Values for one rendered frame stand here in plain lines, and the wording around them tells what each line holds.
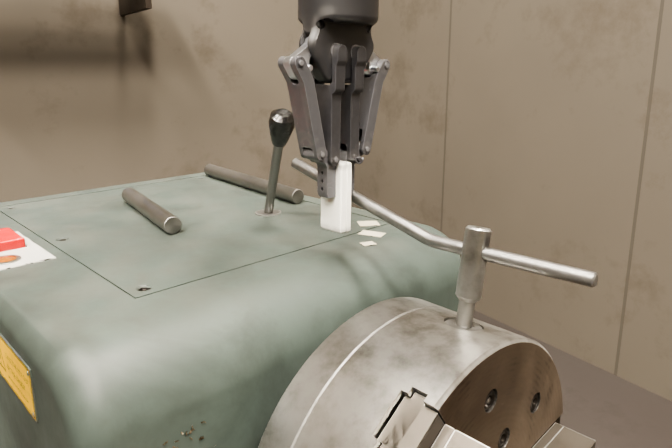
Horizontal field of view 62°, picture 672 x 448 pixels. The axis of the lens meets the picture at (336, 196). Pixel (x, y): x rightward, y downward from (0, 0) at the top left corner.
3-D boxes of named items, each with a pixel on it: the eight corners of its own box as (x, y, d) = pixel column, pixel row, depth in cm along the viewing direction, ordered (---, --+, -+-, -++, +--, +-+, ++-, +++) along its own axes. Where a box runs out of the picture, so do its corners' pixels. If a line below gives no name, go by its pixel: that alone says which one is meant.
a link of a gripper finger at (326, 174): (336, 145, 54) (313, 148, 52) (336, 197, 55) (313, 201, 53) (326, 144, 55) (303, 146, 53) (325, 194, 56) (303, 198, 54)
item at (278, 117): (260, 147, 68) (259, 108, 67) (281, 145, 70) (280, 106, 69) (281, 151, 65) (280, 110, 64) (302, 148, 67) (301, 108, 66)
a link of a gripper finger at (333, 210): (347, 163, 54) (341, 164, 54) (345, 232, 56) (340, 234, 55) (325, 159, 56) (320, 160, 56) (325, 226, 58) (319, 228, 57)
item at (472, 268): (475, 358, 49) (496, 229, 48) (463, 363, 48) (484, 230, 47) (453, 349, 51) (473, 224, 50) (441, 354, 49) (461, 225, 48)
